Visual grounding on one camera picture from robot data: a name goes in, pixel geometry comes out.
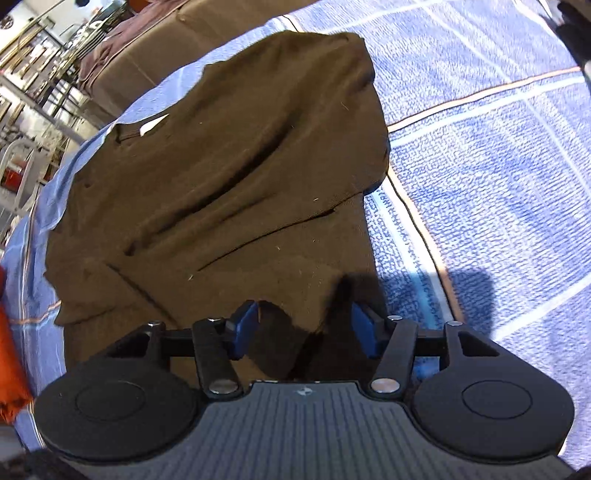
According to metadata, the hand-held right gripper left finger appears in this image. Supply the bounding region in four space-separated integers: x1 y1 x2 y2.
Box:
98 300 259 400

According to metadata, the orange garment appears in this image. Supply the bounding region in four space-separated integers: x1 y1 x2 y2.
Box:
0 267 34 425

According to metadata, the dark brown shirt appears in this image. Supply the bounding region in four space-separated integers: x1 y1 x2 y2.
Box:
44 30 392 385

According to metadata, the brown fabric sofa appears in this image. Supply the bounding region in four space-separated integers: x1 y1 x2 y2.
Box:
76 0 306 126

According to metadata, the blue plaid bed sheet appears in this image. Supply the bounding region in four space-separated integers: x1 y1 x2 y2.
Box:
11 0 591 472

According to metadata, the grey black cloth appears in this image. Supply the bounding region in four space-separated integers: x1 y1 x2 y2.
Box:
553 0 591 85

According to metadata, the white metal frame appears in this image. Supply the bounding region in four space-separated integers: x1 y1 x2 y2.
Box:
0 140 41 241

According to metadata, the red box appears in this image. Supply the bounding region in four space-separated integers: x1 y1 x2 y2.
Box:
3 156 25 188

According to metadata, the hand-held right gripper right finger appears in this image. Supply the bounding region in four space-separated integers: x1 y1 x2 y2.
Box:
351 303 502 400

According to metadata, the metal shelf rack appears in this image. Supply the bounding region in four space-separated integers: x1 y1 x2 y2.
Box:
0 16 95 155

